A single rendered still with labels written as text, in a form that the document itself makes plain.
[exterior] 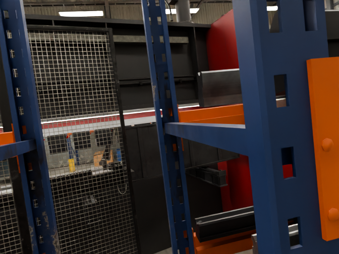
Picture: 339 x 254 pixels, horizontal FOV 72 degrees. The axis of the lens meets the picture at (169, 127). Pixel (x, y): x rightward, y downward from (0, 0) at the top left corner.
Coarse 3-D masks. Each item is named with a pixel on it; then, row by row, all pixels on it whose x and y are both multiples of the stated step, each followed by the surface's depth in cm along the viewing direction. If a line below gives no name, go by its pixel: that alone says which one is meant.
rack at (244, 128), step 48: (144, 0) 60; (240, 0) 16; (288, 0) 16; (240, 48) 17; (288, 48) 16; (288, 96) 16; (336, 96) 16; (240, 144) 23; (288, 144) 16; (336, 144) 16; (288, 192) 16; (336, 192) 16; (192, 240) 64; (240, 240) 65; (288, 240) 16; (336, 240) 17
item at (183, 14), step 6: (168, 0) 241; (174, 0) 237; (180, 0) 239; (186, 0) 239; (168, 6) 225; (180, 6) 239; (186, 6) 239; (180, 12) 240; (186, 12) 239; (180, 18) 240; (186, 18) 239
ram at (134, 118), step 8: (144, 112) 235; (152, 112) 239; (160, 112) 242; (64, 120) 205; (72, 120) 208; (88, 120) 213; (128, 120) 228; (136, 120) 232; (144, 120) 235; (152, 120) 239; (0, 128) 186; (56, 128) 203; (64, 128) 205; (72, 128) 208; (88, 128) 213; (96, 128) 216; (104, 128) 219
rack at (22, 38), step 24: (0, 0) 59; (0, 24) 57; (24, 24) 59; (24, 48) 59; (24, 72) 61; (24, 96) 61; (24, 120) 61; (0, 144) 58; (24, 144) 54; (24, 168) 59; (24, 192) 60; (48, 192) 61; (48, 216) 61; (48, 240) 63
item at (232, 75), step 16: (336, 16) 24; (272, 32) 24; (336, 32) 23; (336, 48) 24; (208, 80) 44; (224, 80) 44; (240, 80) 45; (208, 96) 44; (224, 96) 45; (240, 96) 45
